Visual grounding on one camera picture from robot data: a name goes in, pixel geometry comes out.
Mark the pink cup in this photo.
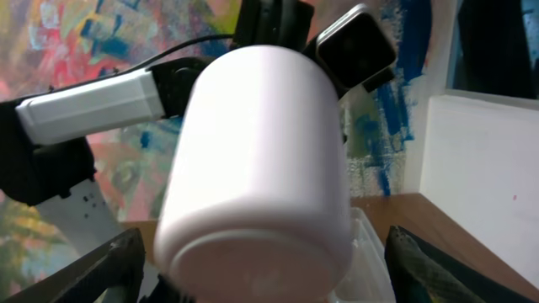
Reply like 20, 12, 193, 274
154, 45, 352, 302

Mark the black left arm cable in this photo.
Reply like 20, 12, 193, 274
113, 33, 235, 77

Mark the clear plastic bin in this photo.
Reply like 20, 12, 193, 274
328, 207, 396, 303

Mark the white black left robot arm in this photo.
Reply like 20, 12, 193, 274
1, 1, 315, 206

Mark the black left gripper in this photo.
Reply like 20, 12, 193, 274
232, 0, 315, 51

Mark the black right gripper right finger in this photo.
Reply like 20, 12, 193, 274
384, 226, 529, 303

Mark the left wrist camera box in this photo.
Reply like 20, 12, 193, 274
302, 3, 397, 97

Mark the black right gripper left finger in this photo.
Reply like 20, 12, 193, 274
4, 228, 146, 303

